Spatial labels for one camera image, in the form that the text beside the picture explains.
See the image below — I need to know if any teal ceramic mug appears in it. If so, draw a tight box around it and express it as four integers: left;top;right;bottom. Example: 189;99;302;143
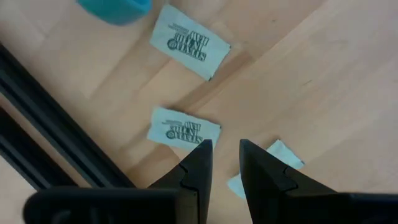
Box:
76;0;153;26

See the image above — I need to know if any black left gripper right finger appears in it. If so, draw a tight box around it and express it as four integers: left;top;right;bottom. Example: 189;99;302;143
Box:
238;138;340;224

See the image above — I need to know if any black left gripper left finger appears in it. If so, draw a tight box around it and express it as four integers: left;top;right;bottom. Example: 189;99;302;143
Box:
148;139;214;224

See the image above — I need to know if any pale Stevia sweetener packet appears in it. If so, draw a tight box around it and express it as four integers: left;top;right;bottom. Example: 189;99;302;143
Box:
226;139;306;200
146;106;222;152
149;3;233;82

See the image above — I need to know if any black aluminium extrusion frame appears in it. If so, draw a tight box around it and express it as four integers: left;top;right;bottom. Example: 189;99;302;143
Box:
0;42;137;191

